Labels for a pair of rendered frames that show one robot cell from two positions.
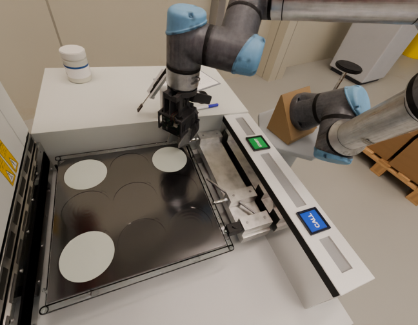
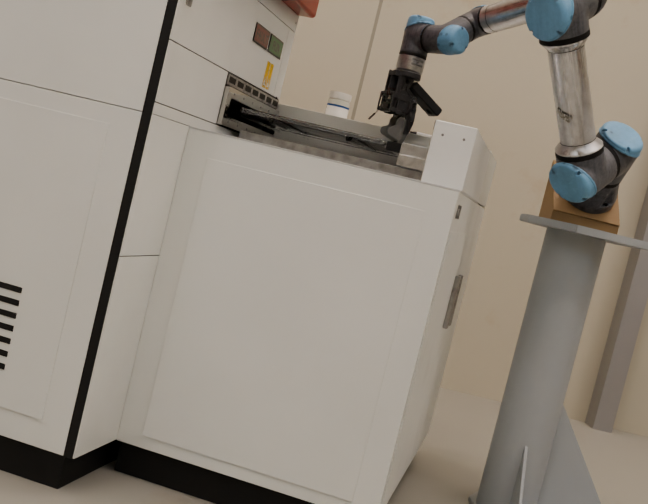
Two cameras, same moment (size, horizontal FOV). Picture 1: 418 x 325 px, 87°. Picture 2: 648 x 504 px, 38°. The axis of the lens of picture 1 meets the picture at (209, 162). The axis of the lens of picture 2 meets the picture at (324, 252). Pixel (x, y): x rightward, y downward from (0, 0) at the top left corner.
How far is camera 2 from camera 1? 2.23 m
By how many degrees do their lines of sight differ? 56
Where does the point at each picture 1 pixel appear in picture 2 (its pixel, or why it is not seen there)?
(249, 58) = (447, 32)
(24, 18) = not seen: hidden behind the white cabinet
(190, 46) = (414, 32)
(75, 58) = (339, 96)
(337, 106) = not seen: hidden behind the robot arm
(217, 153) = not seen: hidden behind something
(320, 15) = (506, 16)
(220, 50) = (431, 31)
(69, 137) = (301, 116)
